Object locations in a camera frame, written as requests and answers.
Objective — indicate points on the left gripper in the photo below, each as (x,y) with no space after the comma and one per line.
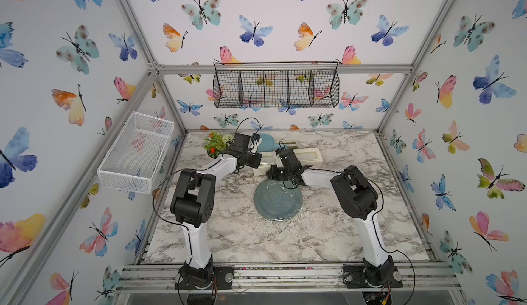
(256,157)

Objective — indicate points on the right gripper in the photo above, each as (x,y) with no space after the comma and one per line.
(272,174)

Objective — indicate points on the cream plastic wrap dispenser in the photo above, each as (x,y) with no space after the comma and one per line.
(307,156)

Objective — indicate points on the clear plastic wrap sheet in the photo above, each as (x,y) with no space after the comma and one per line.
(278,198)

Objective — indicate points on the teal ceramic plate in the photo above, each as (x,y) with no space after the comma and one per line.
(278,200)

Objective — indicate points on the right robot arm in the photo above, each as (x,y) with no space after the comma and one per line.
(355,194)

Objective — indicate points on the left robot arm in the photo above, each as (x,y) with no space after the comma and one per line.
(194,197)

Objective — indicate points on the white green striped cloth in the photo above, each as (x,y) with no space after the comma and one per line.
(287,145)

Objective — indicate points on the potted plant white pot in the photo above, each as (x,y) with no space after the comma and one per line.
(216,143)

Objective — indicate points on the black wire wall basket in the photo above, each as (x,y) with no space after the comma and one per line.
(275,85)

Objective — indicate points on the white mesh wall basket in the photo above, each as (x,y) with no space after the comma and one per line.
(134,159)

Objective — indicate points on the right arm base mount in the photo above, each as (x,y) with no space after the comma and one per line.
(369,275)

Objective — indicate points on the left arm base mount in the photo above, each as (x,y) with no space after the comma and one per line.
(210,277)

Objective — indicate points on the aluminium front rail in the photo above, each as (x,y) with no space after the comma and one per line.
(283,277)

